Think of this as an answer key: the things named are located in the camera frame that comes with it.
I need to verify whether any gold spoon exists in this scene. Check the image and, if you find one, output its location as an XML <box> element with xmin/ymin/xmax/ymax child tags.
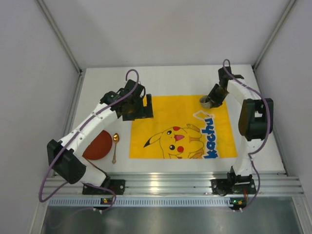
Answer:
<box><xmin>112</xmin><ymin>133</ymin><xmax>120</xmax><ymax>164</ymax></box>

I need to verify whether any yellow Pikachu placemat cloth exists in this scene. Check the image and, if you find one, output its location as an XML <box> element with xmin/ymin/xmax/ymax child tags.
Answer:
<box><xmin>129</xmin><ymin>95</ymin><xmax>237</xmax><ymax>159</ymax></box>

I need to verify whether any red round plate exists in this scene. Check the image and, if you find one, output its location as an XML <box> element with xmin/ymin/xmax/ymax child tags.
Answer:
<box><xmin>82</xmin><ymin>131</ymin><xmax>113</xmax><ymax>160</ymax></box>

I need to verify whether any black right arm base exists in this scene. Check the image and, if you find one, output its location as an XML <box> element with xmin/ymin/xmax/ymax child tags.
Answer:
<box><xmin>211</xmin><ymin>172</ymin><xmax>256</xmax><ymax>196</ymax></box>

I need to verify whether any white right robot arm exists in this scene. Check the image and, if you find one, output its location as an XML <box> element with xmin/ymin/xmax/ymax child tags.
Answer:
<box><xmin>204</xmin><ymin>66</ymin><xmax>273</xmax><ymax>176</ymax></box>

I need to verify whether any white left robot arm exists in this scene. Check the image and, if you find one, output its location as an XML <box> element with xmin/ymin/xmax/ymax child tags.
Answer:
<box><xmin>47</xmin><ymin>80</ymin><xmax>153</xmax><ymax>187</ymax></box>

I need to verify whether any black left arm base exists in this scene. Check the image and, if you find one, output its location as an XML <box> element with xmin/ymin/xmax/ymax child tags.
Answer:
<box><xmin>82</xmin><ymin>179</ymin><xmax>126</xmax><ymax>195</ymax></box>

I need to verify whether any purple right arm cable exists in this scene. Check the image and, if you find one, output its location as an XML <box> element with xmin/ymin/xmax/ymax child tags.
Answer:
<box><xmin>223</xmin><ymin>58</ymin><xmax>272</xmax><ymax>211</ymax></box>

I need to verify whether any aluminium mounting rail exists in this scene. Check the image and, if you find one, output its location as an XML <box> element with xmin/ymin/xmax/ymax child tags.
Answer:
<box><xmin>42</xmin><ymin>173</ymin><xmax>304</xmax><ymax>210</ymax></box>

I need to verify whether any aluminium frame post right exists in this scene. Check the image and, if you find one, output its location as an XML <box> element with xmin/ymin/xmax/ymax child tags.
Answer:
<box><xmin>252</xmin><ymin>0</ymin><xmax>298</xmax><ymax>72</ymax></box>

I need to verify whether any aluminium frame post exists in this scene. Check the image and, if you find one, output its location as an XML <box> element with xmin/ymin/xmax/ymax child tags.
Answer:
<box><xmin>35</xmin><ymin>0</ymin><xmax>82</xmax><ymax>74</ymax></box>
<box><xmin>252</xmin><ymin>0</ymin><xmax>298</xmax><ymax>72</ymax></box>

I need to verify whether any aluminium frame post left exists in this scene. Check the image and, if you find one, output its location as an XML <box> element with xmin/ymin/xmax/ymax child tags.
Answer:
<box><xmin>35</xmin><ymin>0</ymin><xmax>82</xmax><ymax>74</ymax></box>

